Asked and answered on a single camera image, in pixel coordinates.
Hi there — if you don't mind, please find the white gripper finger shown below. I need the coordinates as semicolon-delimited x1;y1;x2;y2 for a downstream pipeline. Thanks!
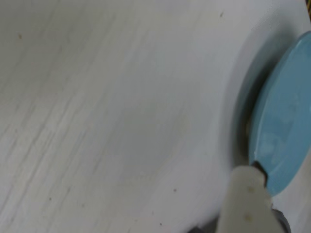
217;161;272;233

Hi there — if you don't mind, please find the blue round dish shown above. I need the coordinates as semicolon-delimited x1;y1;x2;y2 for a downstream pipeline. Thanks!
247;31;311;197

